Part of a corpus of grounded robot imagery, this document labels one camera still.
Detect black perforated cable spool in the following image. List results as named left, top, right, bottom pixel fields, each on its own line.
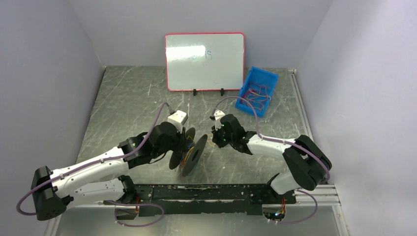
left=169, top=127, right=208, bottom=177

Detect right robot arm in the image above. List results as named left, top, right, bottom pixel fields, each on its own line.
left=210, top=110, right=332, bottom=195

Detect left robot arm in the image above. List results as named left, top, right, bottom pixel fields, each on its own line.
left=31, top=121, right=195, bottom=221

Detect blue plastic bin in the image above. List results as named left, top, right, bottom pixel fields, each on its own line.
left=235, top=67, right=279, bottom=118

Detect red framed whiteboard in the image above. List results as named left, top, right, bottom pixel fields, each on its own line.
left=165, top=32, right=245, bottom=91

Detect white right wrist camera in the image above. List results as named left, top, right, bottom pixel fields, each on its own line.
left=209, top=110, right=226, bottom=121

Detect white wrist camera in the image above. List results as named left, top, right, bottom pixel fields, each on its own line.
left=209, top=110, right=226, bottom=121
left=167, top=110, right=188, bottom=133

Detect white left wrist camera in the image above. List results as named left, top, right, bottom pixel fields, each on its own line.
left=167, top=110, right=188, bottom=133

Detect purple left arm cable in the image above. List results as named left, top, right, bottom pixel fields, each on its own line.
left=16, top=102, right=173, bottom=216

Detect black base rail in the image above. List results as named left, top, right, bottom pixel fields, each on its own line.
left=117, top=184, right=296, bottom=215

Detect aluminium frame rail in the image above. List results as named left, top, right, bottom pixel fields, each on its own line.
left=288, top=69, right=341, bottom=206

